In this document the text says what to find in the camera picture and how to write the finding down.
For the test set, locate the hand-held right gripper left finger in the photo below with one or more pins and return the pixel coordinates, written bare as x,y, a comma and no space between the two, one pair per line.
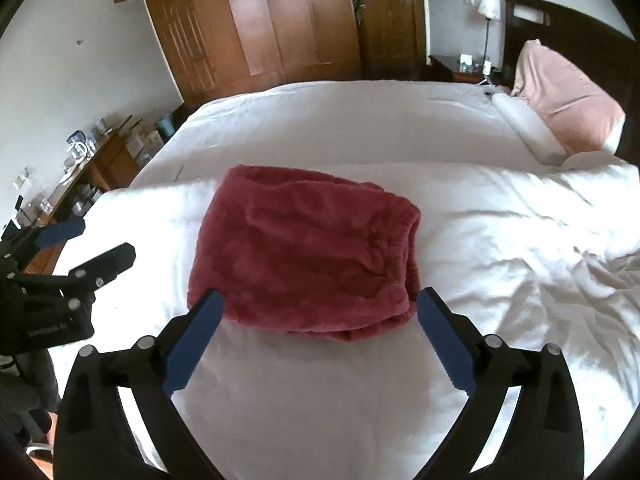
195,345

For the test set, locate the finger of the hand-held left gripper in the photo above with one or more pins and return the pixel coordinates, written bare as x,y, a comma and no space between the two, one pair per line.
62,232
107,260

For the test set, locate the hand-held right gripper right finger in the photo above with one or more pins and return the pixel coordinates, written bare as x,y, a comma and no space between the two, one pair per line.
445,340

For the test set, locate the red fleece pants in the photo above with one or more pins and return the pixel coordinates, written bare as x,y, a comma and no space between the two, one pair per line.
300,250

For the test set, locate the cluttered wooden desk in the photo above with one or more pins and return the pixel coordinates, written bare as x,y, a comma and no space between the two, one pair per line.
107,165

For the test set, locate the white electric kettle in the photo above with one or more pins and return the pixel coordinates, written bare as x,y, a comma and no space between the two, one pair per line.
78,149

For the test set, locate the white duvet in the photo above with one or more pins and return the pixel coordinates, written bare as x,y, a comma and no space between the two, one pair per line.
500,270

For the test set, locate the white storage box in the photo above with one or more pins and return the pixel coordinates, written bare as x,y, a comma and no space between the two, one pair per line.
142,146

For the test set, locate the pale blue bin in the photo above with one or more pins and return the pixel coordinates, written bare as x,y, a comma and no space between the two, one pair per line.
165,124

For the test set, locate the white bolster pillow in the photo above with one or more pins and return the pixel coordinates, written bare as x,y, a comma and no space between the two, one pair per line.
525,122

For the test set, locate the bed with white sheet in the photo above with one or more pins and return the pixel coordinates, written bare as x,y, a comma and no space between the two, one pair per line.
325,120

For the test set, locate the pink pillow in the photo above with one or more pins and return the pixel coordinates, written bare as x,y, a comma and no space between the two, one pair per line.
570,100

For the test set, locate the dark wooden nightstand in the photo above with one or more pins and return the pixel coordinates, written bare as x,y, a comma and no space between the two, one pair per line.
447,67

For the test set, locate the white cup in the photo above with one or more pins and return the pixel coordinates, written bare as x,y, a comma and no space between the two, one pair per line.
487,66

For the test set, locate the brown wooden wardrobe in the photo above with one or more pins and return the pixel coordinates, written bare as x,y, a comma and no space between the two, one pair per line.
260,20

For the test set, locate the brown wooden door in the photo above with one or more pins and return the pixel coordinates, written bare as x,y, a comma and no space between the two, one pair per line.
390,15

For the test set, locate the white shade floor lamp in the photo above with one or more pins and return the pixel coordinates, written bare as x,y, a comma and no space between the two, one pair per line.
489,7

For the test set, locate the dark wooden headboard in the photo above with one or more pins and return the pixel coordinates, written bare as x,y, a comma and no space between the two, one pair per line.
575,22

